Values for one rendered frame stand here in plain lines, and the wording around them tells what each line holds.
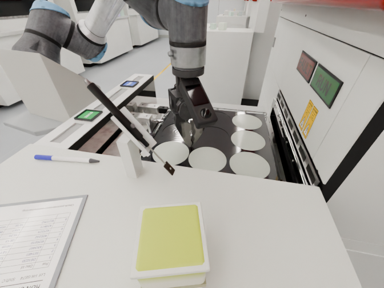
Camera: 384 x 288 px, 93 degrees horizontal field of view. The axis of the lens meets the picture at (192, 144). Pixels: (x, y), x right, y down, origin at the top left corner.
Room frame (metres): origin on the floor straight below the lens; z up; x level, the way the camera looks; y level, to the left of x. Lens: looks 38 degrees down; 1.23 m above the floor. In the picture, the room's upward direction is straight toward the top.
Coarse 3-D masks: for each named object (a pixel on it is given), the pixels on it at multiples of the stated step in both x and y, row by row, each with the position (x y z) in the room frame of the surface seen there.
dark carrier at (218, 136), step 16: (224, 112) 0.61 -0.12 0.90; (240, 112) 0.61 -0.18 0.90; (160, 128) 0.50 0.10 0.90; (176, 128) 0.50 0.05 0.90; (208, 128) 0.50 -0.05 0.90; (224, 128) 0.50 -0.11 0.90; (240, 128) 0.50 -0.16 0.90; (208, 144) 0.42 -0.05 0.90; (224, 144) 0.42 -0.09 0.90; (144, 160) 0.35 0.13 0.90; (272, 160) 0.35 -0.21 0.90; (272, 176) 0.29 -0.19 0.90
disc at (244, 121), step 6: (240, 114) 0.59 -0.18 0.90; (246, 114) 0.59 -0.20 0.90; (234, 120) 0.55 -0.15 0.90; (240, 120) 0.55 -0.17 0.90; (246, 120) 0.55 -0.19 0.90; (252, 120) 0.55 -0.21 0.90; (258, 120) 0.55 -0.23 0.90; (240, 126) 0.51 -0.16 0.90; (246, 126) 0.51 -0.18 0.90; (252, 126) 0.51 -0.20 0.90; (258, 126) 0.51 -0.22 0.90
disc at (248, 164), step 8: (240, 152) 0.38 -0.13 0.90; (248, 152) 0.38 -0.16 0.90; (232, 160) 0.35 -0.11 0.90; (240, 160) 0.35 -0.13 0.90; (248, 160) 0.35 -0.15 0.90; (256, 160) 0.35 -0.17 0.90; (264, 160) 0.35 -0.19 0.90; (232, 168) 0.32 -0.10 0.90; (240, 168) 0.32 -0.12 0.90; (248, 168) 0.32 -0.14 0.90; (256, 168) 0.32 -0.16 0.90; (264, 168) 0.32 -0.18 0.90; (256, 176) 0.29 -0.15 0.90; (264, 176) 0.29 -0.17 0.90
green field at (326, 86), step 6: (318, 66) 0.40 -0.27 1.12; (318, 72) 0.39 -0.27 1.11; (324, 72) 0.37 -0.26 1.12; (318, 78) 0.38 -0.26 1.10; (324, 78) 0.36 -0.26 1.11; (330, 78) 0.34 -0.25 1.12; (312, 84) 0.40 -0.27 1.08; (318, 84) 0.37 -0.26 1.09; (324, 84) 0.35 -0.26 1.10; (330, 84) 0.33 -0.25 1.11; (336, 84) 0.31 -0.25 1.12; (318, 90) 0.36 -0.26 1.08; (324, 90) 0.34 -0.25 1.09; (330, 90) 0.32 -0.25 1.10; (336, 90) 0.30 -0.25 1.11; (324, 96) 0.33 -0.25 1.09; (330, 96) 0.31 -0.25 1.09; (330, 102) 0.30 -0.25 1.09
